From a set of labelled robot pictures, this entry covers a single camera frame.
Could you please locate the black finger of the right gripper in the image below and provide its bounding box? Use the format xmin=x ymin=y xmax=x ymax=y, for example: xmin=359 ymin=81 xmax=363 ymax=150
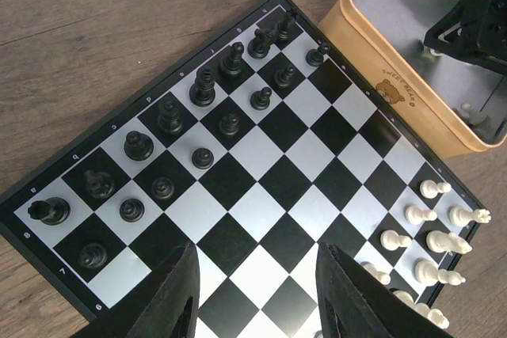
xmin=424 ymin=0 xmax=506 ymax=74

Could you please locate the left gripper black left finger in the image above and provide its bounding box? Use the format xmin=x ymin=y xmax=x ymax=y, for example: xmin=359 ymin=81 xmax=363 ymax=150
xmin=74 ymin=243 xmax=199 ymax=337

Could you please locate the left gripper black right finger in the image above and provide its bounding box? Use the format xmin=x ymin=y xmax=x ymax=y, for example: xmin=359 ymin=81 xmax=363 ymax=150
xmin=315 ymin=243 xmax=450 ymax=337

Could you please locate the white chess piece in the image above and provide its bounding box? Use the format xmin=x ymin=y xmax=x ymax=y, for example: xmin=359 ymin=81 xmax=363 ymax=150
xmin=419 ymin=180 xmax=452 ymax=199
xmin=460 ymin=103 xmax=491 ymax=134

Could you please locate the white chess bishop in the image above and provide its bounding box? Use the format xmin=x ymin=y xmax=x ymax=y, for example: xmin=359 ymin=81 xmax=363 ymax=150
xmin=414 ymin=260 xmax=466 ymax=287

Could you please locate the white chess piece lying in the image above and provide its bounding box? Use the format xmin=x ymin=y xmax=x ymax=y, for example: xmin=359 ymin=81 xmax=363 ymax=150
xmin=460 ymin=103 xmax=491 ymax=134

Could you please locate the white chess knight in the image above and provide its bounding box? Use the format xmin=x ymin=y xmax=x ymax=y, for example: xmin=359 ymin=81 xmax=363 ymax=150
xmin=426 ymin=230 xmax=472 ymax=255

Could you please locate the white chess rook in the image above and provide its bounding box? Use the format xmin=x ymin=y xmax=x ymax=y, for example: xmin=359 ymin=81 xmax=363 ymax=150
xmin=448 ymin=207 xmax=491 ymax=227

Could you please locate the black white chess board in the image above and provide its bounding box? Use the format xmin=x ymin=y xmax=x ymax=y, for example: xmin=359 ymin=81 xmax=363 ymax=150
xmin=1 ymin=0 xmax=479 ymax=337

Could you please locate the orange metal tin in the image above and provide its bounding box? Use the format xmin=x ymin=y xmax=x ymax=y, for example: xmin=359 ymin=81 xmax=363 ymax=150
xmin=319 ymin=0 xmax=506 ymax=158

